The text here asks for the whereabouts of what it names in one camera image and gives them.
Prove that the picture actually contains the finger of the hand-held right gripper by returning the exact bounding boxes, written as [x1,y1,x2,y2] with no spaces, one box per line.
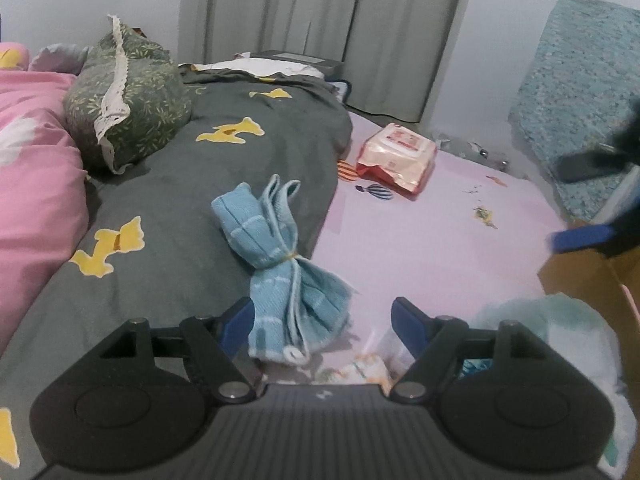
[555,144,632,183]
[547,225,632,257]

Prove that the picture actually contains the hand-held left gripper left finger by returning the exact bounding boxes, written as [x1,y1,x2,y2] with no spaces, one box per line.
[97,296,257,404]

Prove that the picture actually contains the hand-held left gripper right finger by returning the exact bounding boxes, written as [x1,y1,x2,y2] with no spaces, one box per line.
[390,296,547,404]

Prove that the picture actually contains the brown cardboard box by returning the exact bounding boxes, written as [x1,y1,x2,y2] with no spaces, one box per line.
[537,217,640,461]

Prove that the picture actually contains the blue knit towel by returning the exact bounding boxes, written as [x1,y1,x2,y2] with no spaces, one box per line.
[211,174,353,365]

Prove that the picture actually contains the small printed diaper pack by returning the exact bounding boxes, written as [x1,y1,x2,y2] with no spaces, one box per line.
[320,352,393,392]

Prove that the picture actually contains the pink printed bedsheet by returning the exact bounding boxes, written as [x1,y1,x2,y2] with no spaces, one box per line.
[260,110,571,386]

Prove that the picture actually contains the teal patterned mattress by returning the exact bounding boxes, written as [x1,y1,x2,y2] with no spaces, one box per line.
[507,0,640,223]

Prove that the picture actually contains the clear plastic bag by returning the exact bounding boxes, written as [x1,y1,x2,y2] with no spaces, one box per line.
[470,294,631,480]

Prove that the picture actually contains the grey quilt with yellow ducks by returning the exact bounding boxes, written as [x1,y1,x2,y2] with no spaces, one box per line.
[0,72,353,480]

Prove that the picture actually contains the red and white tissue pack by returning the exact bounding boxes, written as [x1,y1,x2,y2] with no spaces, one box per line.
[355,122,438,201]

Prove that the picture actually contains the green leafy pillow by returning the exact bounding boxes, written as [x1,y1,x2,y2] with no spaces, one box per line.
[62,15,193,176]

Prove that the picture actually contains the white pouch with blue edge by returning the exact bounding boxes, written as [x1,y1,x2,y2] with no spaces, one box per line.
[325,79,352,107]

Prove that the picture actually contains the white cloth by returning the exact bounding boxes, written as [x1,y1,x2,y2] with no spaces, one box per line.
[179,57,326,82]

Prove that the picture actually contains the pink quilt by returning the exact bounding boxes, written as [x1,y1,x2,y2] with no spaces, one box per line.
[0,42,91,356]

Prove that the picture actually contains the grey curtain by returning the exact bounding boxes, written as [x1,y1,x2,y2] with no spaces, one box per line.
[177,0,476,123]

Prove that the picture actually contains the lavender pillow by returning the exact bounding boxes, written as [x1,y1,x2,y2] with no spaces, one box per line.
[27,44,93,75]

